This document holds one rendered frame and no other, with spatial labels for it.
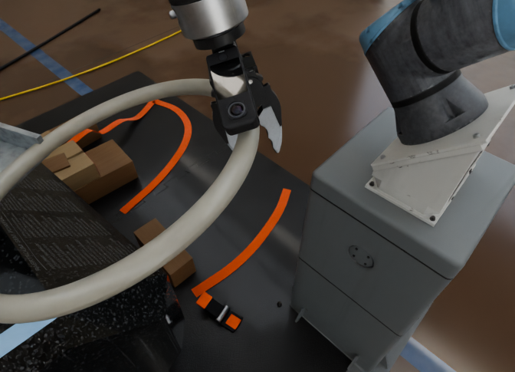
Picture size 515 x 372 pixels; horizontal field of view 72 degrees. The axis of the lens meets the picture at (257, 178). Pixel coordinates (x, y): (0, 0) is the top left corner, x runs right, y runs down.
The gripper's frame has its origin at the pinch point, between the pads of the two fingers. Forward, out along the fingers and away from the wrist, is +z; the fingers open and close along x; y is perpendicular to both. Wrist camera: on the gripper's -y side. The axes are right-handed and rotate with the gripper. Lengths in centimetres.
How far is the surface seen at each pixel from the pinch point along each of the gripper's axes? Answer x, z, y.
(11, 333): 57, 18, -5
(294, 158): -13, 101, 124
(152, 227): 62, 74, 74
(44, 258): 55, 17, 12
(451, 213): -37, 37, 5
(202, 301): 46, 91, 40
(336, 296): -7, 77, 16
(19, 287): 57, 15, 3
